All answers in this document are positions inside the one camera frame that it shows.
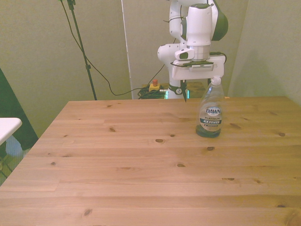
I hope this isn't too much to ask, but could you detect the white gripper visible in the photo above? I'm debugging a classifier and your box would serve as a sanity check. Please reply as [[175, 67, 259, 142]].
[[171, 54, 225, 104]]

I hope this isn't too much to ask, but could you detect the yellow emergency stop button box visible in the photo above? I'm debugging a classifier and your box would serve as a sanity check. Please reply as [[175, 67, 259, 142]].
[[149, 79, 164, 93]]

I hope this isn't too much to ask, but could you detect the coiled dark cable bundle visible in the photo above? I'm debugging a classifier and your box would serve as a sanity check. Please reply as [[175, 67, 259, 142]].
[[137, 86, 169, 100]]

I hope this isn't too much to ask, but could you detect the dark green panel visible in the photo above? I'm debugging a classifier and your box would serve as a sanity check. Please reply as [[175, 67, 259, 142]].
[[0, 67, 40, 151]]

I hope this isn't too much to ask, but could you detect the black hanging cable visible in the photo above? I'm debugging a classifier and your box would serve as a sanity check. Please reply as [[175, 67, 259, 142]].
[[60, 0, 166, 97]]

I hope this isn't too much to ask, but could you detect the clear Dawn dish soap bottle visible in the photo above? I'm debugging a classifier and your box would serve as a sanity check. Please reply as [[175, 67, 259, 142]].
[[195, 75, 224, 139]]

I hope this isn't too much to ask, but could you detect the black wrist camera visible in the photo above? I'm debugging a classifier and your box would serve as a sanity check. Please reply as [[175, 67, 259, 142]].
[[170, 59, 215, 72]]

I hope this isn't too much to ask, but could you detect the black tripod stand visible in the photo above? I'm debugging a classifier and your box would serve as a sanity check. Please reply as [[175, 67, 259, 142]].
[[59, 0, 98, 101]]

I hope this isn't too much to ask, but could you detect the white side table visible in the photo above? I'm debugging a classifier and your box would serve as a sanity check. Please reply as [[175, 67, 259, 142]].
[[0, 117, 23, 146]]

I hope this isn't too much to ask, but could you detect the white vertical pole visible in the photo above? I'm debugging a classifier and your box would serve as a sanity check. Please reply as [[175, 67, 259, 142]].
[[120, 0, 134, 100]]

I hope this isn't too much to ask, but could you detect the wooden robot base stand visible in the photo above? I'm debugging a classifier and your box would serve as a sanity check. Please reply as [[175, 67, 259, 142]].
[[141, 82, 209, 100]]

